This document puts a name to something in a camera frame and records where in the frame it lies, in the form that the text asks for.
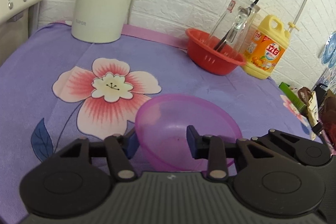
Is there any brown sandal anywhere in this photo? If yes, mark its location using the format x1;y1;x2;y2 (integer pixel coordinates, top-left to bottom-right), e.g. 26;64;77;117
297;86;315;105

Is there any black stirrer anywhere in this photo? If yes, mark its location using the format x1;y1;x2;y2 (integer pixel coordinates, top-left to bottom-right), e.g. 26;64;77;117
214;0;259;51

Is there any large blue paper fan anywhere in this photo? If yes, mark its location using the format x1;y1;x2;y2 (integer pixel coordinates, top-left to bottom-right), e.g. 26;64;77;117
319;32;336;67

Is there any red plastic basket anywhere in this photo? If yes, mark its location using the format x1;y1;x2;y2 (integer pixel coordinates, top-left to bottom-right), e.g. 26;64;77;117
185;28;247;76

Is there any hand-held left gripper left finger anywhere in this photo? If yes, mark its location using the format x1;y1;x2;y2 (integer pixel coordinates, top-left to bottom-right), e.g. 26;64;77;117
54;129;139;183

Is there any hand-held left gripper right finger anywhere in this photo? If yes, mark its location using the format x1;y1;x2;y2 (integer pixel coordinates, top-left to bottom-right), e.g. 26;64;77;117
186;125;263;184

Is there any purple floral tablecloth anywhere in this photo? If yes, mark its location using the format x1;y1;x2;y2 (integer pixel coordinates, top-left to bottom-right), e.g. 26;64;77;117
0;20;327;212

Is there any black bag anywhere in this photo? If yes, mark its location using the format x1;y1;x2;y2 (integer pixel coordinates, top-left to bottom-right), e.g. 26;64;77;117
314;83;336;147

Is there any yellow detergent bottle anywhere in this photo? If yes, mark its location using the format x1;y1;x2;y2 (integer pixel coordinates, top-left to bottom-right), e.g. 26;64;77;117
242;14;300;80

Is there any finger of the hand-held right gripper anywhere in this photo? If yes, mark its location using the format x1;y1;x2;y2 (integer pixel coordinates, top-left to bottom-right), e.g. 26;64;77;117
250;129;298;159

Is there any beige tote bag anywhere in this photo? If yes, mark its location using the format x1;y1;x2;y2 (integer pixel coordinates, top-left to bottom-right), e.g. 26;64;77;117
307;90;327;128

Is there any purple plastic bowl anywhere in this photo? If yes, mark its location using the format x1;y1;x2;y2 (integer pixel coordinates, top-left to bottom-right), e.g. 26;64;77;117
134;94;243;172

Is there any clear glass pitcher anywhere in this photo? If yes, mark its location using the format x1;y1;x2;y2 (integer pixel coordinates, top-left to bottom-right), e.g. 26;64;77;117
208;0;261;53

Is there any green box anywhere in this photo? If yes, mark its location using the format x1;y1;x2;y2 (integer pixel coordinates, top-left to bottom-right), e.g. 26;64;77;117
278;81;308;112

